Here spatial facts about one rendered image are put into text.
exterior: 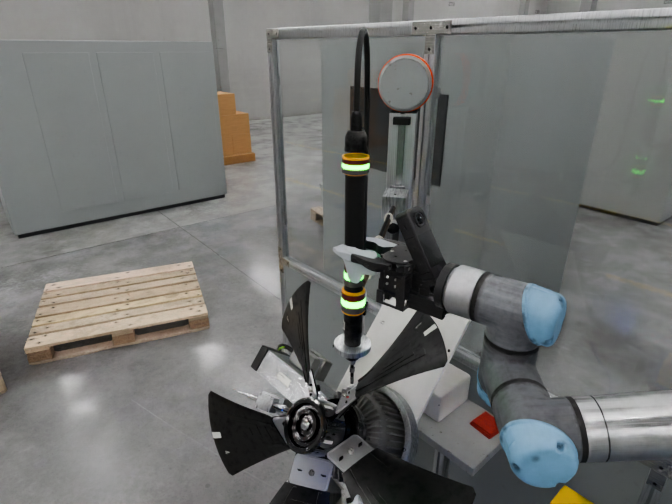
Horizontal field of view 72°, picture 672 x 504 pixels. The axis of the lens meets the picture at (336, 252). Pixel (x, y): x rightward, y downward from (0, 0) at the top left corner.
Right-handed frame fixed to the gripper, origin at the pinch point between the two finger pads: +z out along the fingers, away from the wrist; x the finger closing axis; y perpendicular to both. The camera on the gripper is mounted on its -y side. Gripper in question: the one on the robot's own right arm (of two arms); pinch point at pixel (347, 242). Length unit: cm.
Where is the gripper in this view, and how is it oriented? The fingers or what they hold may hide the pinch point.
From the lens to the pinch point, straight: 80.4
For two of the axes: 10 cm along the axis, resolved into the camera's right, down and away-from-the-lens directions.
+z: -7.8, -2.5, 5.8
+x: 6.3, -3.2, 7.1
